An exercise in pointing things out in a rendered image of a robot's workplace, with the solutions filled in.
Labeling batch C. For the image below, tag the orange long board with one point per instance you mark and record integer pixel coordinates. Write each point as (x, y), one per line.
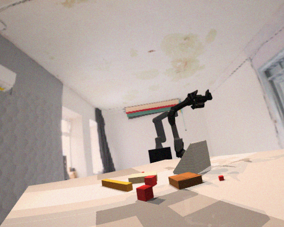
(118, 185)

